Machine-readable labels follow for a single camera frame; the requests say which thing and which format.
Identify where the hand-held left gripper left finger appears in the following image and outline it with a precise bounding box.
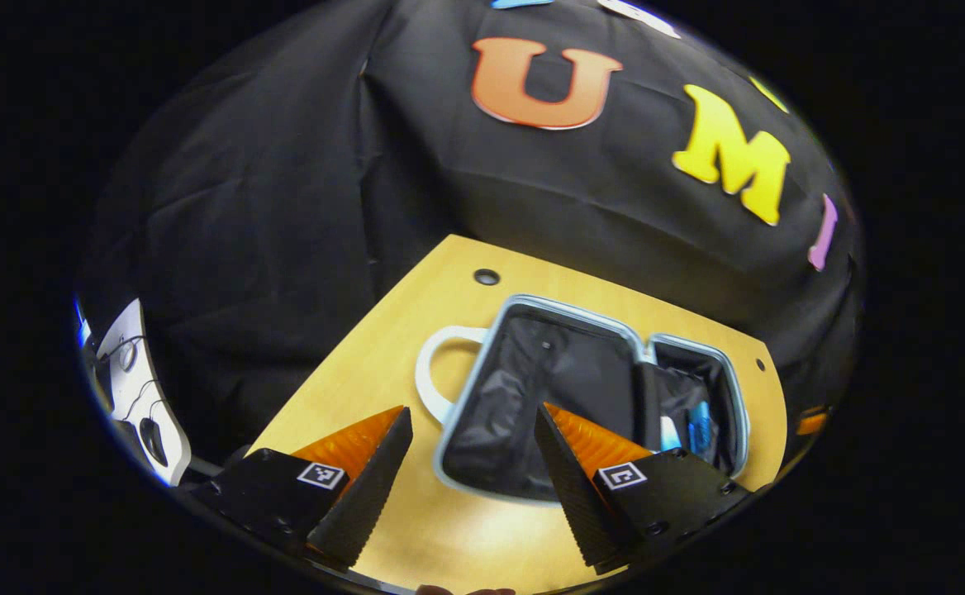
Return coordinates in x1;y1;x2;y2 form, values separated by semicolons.
190;405;415;573

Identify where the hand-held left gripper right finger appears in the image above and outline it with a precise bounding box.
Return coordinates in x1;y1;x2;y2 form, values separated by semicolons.
534;402;753;577

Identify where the light blue suitcase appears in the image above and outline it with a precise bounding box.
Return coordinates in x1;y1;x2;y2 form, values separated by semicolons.
414;293;753;507

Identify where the blue skin care bottle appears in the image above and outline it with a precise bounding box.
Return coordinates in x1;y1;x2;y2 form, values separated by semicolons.
688;400;714;457

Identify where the black computer mouse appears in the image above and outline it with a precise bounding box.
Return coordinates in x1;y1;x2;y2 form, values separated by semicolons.
140;417;169;469

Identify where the white side desk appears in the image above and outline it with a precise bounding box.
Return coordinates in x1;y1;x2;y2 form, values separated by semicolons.
90;297;194;488

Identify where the black backdrop cloth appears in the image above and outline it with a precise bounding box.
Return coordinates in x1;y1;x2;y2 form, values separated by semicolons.
78;0;863;464

